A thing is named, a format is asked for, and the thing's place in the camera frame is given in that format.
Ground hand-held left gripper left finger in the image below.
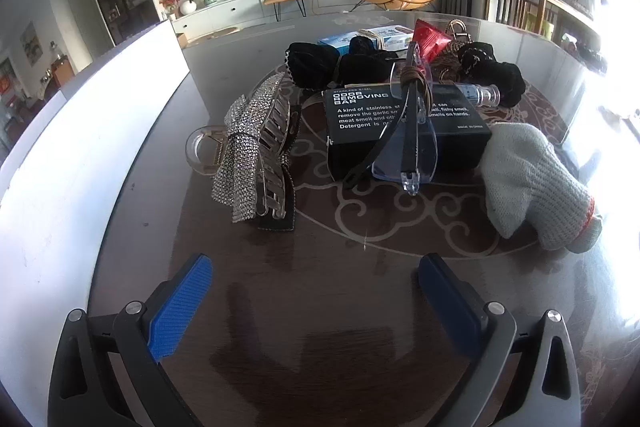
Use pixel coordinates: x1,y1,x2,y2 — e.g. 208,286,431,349
47,253,213,427

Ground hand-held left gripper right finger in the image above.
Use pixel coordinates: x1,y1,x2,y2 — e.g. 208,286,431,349
417,253,583,427

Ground rhinestone bow hair claw clip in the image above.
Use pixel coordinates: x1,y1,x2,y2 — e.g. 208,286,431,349
186,74,300,233

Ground white storage box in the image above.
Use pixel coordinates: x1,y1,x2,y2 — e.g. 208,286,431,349
0,19,211,408

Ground brown hair tie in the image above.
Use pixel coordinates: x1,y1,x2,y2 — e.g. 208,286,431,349
397,66,436,108

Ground dark patterned glass desktop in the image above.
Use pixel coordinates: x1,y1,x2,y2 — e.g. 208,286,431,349
87,11,640,427

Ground white knitted glove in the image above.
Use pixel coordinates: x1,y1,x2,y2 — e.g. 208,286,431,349
481,123,603,255

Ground black printed cardboard box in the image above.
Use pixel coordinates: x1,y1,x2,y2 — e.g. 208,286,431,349
321,83,493,180

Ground black velvet scrunchie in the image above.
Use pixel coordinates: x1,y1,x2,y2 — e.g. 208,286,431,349
285,42,342,88
336,52,401,88

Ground wooden dining chairs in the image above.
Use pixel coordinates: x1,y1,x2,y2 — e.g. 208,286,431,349
39,56,72,102

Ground red snack packet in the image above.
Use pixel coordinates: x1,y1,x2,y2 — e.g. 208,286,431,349
411,19,453,62

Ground round beige floor mat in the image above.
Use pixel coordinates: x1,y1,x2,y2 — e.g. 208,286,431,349
192,26,240,44

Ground gold metal clasp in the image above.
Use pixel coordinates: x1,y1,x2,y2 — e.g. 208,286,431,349
445,19,473,44

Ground blue and white tissue pack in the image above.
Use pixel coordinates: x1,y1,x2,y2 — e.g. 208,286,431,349
357,25,416,52

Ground white television cabinet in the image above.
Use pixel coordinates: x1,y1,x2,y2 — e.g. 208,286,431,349
170,0,358,42

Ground red flowers in white vase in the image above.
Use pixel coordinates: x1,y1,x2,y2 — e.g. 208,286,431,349
159,0,196,18

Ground wooden railing furniture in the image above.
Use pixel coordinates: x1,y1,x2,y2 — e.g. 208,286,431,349
485,0,601,45

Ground black scrunchie with chain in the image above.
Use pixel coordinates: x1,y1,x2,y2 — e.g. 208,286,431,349
457,41,527,108

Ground framed wall picture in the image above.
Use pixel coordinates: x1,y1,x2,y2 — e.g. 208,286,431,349
20,22,43,66

